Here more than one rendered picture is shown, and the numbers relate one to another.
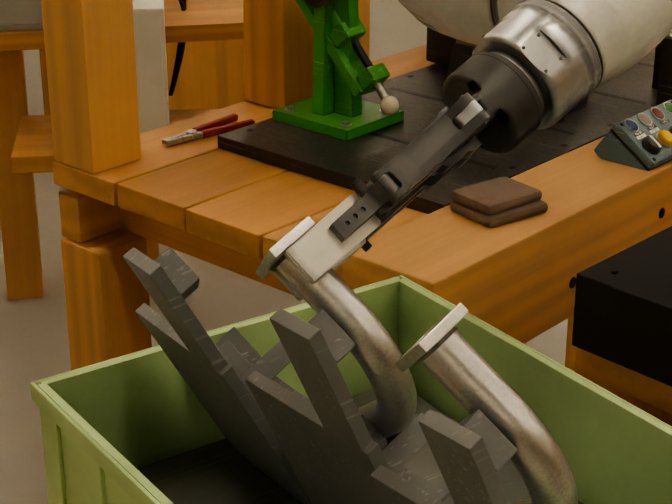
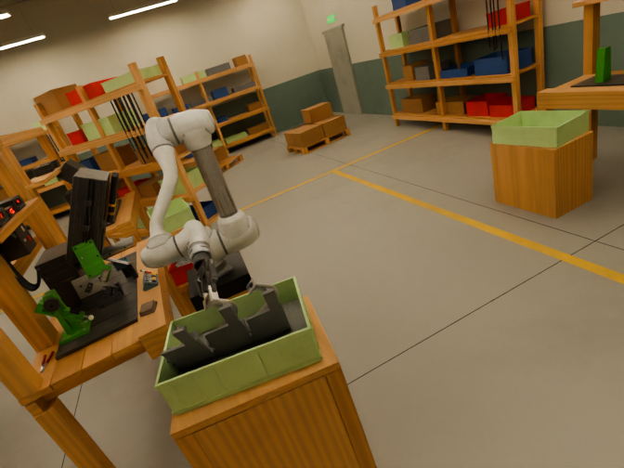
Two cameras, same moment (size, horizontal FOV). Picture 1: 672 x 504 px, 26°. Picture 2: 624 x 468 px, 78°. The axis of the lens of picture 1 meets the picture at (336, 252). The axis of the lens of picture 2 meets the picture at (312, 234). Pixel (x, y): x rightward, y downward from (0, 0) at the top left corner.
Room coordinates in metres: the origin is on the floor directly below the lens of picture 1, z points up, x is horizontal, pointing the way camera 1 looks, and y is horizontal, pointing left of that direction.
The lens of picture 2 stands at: (-0.06, 0.87, 1.87)
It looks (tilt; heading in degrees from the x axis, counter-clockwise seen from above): 25 degrees down; 301
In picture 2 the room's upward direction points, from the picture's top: 18 degrees counter-clockwise
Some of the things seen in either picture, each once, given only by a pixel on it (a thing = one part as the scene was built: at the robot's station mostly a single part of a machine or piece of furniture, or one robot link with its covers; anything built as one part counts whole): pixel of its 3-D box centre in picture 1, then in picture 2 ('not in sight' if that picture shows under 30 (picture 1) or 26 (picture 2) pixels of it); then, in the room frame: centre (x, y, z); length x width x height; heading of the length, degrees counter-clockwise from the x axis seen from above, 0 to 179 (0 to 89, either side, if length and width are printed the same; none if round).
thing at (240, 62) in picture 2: not in sight; (208, 114); (7.02, -7.72, 1.12); 3.16 x 0.54 x 2.24; 46
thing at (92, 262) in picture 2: not in sight; (90, 257); (2.19, -0.35, 1.17); 0.13 x 0.12 x 0.20; 138
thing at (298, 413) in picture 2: not in sight; (279, 413); (1.01, -0.07, 0.39); 0.68 x 0.52 x 0.79; 38
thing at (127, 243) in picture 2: not in sight; (103, 253); (2.28, -0.48, 1.11); 0.39 x 0.16 x 0.03; 48
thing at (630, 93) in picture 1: (550, 87); (105, 293); (2.29, -0.35, 0.89); 1.10 x 0.42 x 0.02; 138
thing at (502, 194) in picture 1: (499, 200); (148, 307); (1.71, -0.21, 0.91); 0.10 x 0.08 x 0.03; 125
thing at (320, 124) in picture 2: not in sight; (314, 127); (3.68, -6.82, 0.37); 1.20 x 0.80 x 0.74; 54
